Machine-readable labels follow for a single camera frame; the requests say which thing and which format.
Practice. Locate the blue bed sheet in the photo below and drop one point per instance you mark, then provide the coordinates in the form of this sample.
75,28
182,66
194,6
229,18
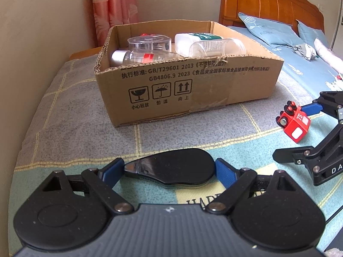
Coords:
300,75

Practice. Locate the pink patterned curtain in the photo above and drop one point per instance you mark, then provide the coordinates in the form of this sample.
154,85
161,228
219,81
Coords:
115,10

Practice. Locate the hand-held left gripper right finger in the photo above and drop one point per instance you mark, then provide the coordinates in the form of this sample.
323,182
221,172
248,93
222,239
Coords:
225,171

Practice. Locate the large blue pillow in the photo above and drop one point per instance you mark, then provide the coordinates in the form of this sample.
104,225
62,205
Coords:
268,30

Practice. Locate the wooden headboard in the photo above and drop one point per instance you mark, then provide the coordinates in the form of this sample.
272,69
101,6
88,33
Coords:
268,2

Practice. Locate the white bottle with green label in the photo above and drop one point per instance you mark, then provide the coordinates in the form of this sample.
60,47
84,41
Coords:
185,42

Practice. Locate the clear round plastic container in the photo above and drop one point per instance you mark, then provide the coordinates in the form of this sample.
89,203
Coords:
150,42

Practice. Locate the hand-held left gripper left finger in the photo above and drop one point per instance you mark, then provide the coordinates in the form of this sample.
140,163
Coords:
115,168

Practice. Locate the black oval case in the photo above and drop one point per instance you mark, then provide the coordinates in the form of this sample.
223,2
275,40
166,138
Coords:
174,166

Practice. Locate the wooden nightstand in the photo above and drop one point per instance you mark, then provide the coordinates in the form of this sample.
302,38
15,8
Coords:
85,53

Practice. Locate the clear plastic jar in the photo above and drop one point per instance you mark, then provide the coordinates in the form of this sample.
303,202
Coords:
214,48

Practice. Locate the checked grey green blanket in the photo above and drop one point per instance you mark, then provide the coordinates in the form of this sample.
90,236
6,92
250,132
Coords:
67,112

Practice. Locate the small blue pillow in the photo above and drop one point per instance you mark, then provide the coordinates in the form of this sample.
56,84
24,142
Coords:
310,33

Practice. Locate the red toy train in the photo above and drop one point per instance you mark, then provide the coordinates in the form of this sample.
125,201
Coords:
294,128

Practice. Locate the capsule bottle with silver cap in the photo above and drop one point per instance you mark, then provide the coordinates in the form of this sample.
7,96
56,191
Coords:
126,57

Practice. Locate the grey crumpled cloth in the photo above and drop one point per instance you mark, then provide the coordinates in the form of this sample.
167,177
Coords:
302,50

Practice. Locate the white fluffy cloth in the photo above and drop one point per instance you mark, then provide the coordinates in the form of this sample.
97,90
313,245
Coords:
335,253

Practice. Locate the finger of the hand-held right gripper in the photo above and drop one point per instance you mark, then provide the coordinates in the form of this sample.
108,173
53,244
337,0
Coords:
315,108
294,155

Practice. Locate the pink and white rolled cloth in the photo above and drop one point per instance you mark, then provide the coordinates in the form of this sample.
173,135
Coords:
328,55

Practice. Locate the cardboard box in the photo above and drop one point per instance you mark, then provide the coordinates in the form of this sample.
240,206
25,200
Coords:
160,96

